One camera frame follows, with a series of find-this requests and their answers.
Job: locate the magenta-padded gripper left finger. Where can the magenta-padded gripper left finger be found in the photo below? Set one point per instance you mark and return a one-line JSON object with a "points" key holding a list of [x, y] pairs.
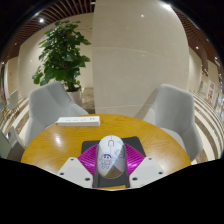
{"points": [[79, 170]]}

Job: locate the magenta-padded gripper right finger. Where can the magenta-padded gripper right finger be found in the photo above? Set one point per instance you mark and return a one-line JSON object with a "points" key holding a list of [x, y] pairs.
{"points": [[140, 168]]}

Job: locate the white cartoon-print computer mouse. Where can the white cartoon-print computer mouse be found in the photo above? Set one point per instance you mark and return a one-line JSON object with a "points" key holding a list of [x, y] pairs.
{"points": [[111, 156]]}

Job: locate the black mouse pad green lines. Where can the black mouse pad green lines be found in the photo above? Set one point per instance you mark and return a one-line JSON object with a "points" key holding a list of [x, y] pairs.
{"points": [[133, 142]]}

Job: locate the white power strip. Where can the white power strip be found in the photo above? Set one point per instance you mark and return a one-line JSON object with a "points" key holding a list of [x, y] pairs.
{"points": [[78, 121]]}

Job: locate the white chair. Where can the white chair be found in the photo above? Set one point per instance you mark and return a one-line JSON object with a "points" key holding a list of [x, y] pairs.
{"points": [[12, 101]]}

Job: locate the green potted plant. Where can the green potted plant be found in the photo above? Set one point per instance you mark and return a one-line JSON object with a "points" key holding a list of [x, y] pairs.
{"points": [[61, 56]]}

